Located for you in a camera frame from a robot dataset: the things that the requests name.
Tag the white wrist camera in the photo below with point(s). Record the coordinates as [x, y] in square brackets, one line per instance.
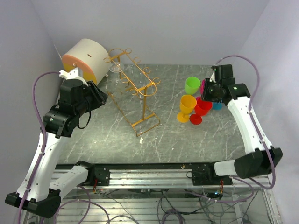
[75, 73]
[212, 78]

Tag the blue wine glass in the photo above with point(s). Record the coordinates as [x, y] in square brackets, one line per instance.
[217, 106]

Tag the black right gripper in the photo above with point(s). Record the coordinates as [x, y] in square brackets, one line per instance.
[206, 96]

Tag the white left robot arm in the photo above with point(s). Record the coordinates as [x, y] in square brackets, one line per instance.
[38, 194]

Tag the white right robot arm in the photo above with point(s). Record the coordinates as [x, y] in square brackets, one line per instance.
[261, 156]

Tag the gold wire glass rack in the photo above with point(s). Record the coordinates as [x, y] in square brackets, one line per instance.
[142, 91]

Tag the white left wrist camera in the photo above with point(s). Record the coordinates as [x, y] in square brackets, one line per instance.
[75, 73]

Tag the red wine glass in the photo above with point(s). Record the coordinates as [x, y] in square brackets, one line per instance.
[201, 109]

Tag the clear wine glass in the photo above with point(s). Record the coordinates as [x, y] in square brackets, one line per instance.
[117, 67]

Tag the round white drawer cabinet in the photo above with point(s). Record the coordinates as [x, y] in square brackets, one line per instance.
[89, 56]

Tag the pink wine glass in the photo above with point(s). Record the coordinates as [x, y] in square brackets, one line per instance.
[201, 89]

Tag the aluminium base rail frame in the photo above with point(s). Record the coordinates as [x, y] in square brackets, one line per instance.
[187, 193]

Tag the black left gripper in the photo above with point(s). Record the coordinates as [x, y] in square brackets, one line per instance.
[100, 98]

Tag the orange wine glass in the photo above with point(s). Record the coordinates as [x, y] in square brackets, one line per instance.
[187, 105]

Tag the green wine glass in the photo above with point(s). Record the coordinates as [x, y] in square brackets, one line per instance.
[192, 85]

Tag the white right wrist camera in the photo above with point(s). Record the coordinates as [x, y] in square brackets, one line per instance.
[212, 78]

